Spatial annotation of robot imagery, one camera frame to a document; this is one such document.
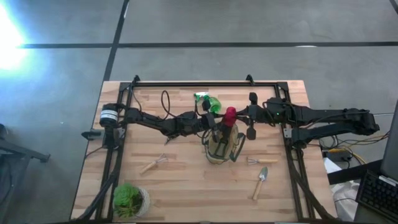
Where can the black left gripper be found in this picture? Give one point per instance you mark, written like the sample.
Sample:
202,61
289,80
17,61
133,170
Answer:
207,122

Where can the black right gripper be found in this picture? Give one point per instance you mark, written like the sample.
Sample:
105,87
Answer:
259,115

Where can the beige green-trimmed gardening bag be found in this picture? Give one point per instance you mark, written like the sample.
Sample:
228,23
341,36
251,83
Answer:
210,149

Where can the green spray bottle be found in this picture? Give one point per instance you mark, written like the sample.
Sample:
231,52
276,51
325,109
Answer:
215,104

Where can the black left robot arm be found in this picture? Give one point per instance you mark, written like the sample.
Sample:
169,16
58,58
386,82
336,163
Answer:
155,123

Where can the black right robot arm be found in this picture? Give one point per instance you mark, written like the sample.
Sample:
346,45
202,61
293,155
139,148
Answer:
326,116

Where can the white plastic bag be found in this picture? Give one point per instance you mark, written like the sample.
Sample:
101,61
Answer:
346,202

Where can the white paper sheet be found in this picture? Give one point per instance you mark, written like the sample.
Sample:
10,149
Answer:
330,166

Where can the black power box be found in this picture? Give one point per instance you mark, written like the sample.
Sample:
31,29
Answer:
337,156

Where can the potted green succulent plant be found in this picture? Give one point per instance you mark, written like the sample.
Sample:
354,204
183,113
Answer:
126,196

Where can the grey monitor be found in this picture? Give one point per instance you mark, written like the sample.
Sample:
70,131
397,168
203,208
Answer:
392,146

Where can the black computer keyboard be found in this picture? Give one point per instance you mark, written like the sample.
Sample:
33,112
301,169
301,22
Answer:
377,194

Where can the black floor stand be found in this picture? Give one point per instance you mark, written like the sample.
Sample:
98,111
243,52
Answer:
21,152

